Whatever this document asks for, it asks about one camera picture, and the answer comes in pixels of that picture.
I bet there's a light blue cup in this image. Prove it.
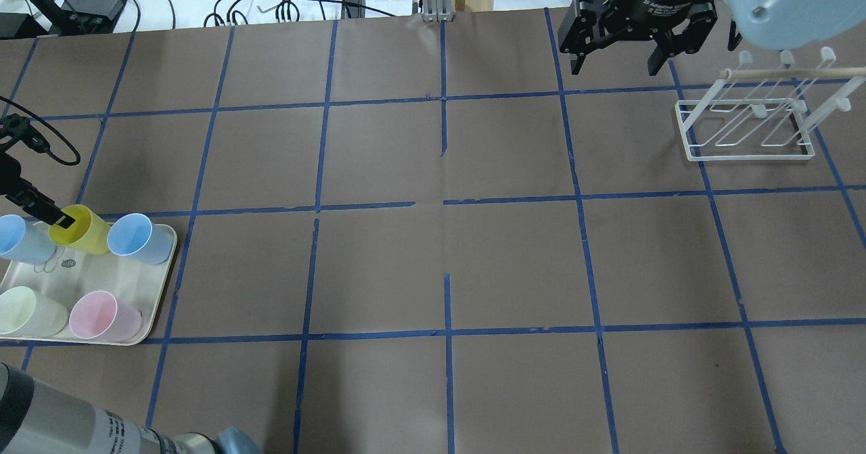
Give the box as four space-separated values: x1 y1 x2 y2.
106 213 174 265
1 214 57 264

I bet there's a beige serving tray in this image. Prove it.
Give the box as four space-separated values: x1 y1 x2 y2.
2 222 170 346

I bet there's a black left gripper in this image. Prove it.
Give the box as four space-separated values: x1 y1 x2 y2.
1 153 75 229

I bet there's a yellow ikea cup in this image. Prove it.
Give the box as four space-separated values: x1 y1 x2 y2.
47 204 111 256

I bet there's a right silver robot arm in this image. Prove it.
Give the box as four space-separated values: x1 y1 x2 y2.
557 0 864 76

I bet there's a pink ikea cup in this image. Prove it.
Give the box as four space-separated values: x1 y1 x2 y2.
68 290 143 342

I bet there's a light blue cup far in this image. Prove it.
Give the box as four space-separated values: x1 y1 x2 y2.
106 213 174 265

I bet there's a light blue cup near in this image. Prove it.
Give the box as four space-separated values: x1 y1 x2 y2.
1 214 57 264

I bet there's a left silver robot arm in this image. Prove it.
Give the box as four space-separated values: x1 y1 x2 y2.
2 153 260 453

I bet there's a cream white ikea cup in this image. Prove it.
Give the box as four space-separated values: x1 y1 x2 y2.
1 286 69 339

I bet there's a black monitor stand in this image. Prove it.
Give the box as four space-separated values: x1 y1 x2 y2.
1 0 129 41

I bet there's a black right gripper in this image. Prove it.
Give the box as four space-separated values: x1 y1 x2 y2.
559 0 718 76

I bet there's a white wire cup rack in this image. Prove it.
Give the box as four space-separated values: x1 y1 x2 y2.
673 46 864 163

